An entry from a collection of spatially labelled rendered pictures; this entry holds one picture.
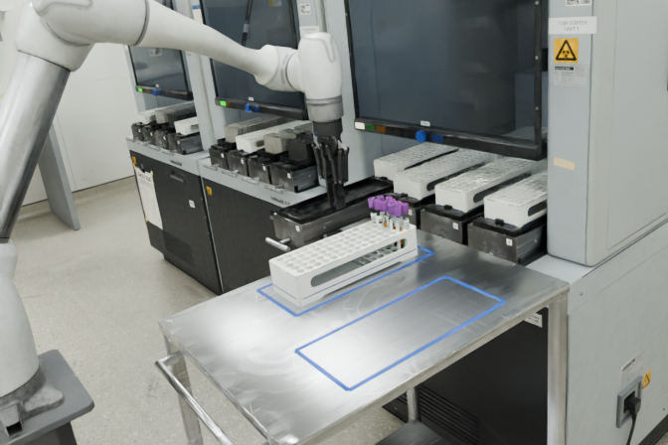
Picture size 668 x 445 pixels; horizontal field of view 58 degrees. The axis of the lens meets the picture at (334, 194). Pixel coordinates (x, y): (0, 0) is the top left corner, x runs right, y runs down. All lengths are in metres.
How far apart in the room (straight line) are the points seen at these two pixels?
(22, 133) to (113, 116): 3.71
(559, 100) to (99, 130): 4.11
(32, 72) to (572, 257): 1.18
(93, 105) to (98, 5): 3.80
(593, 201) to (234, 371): 0.79
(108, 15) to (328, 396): 0.77
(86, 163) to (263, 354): 4.11
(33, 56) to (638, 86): 1.23
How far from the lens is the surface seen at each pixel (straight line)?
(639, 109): 1.44
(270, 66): 1.56
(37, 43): 1.34
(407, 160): 1.77
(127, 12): 1.22
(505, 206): 1.40
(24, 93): 1.35
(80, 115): 4.96
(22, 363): 1.23
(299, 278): 1.09
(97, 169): 5.05
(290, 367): 0.97
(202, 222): 2.75
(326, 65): 1.47
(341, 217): 1.59
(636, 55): 1.40
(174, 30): 1.28
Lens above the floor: 1.36
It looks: 19 degrees down
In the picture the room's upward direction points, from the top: 7 degrees counter-clockwise
